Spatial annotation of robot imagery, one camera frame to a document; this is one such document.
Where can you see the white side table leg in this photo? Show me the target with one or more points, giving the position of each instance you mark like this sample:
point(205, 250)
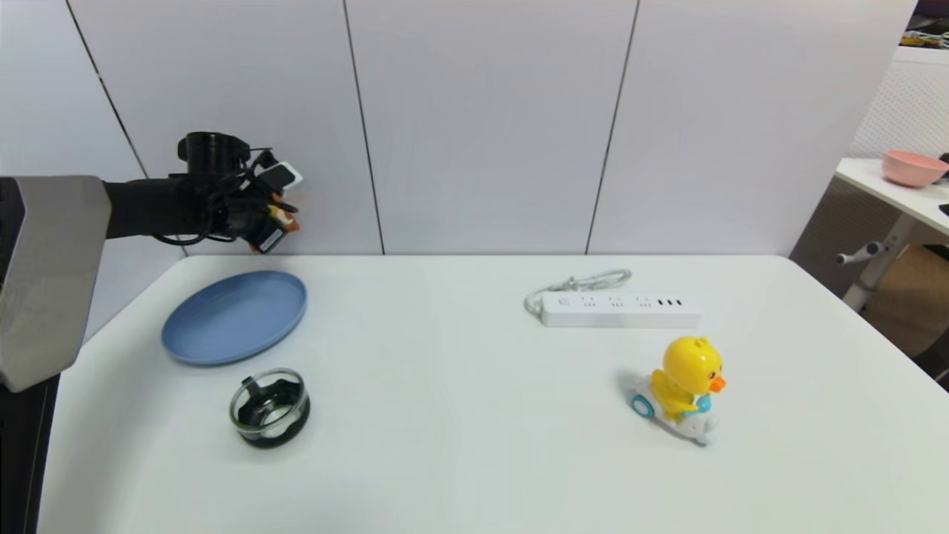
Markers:
point(886, 256)

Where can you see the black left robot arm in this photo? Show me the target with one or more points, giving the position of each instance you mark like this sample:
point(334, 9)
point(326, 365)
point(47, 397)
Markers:
point(148, 208)

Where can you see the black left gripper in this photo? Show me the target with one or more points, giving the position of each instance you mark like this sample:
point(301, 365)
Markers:
point(248, 215)

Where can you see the white side table top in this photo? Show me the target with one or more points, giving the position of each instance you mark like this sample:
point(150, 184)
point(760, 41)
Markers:
point(890, 189)

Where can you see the blue round plate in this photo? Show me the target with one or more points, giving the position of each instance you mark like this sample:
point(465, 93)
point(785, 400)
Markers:
point(233, 319)

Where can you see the white power strip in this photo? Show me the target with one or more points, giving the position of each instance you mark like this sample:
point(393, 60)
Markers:
point(623, 311)

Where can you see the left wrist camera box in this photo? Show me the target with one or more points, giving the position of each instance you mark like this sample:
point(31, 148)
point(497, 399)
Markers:
point(282, 176)

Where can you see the pink bowl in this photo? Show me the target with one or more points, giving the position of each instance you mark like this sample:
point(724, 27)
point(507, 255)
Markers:
point(912, 169)

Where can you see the white perforated partition panel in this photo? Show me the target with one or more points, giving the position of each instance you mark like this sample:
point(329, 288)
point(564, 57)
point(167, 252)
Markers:
point(904, 104)

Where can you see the triangle waffle bread with fruit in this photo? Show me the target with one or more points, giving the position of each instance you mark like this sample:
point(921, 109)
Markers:
point(288, 220)

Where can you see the yellow duck scooter toy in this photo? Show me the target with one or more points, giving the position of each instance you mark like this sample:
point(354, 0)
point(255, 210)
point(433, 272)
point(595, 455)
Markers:
point(689, 367)

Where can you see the black clear bottle lid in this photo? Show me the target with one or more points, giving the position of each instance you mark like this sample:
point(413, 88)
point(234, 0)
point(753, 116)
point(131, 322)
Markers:
point(268, 426)

